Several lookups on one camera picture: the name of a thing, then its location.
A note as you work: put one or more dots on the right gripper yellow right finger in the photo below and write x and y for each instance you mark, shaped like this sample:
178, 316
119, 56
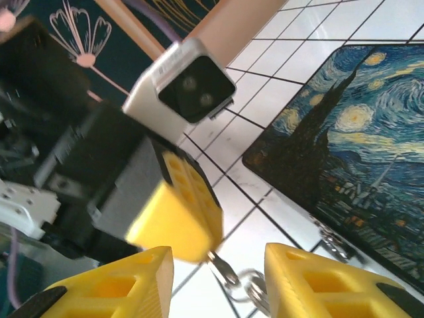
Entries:
314, 288

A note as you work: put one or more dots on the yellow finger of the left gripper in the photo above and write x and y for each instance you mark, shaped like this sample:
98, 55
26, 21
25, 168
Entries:
207, 205
165, 225

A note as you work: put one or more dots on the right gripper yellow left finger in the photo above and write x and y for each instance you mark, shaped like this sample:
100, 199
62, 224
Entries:
109, 291

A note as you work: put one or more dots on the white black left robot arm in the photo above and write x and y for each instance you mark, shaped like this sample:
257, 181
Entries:
39, 76

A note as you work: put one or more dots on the silver key bunch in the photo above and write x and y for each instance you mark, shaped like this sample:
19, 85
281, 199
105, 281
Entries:
331, 242

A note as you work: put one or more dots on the starry night print mat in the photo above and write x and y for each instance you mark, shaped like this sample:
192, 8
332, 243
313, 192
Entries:
364, 132

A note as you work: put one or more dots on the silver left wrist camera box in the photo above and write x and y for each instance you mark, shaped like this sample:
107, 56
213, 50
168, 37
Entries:
152, 96

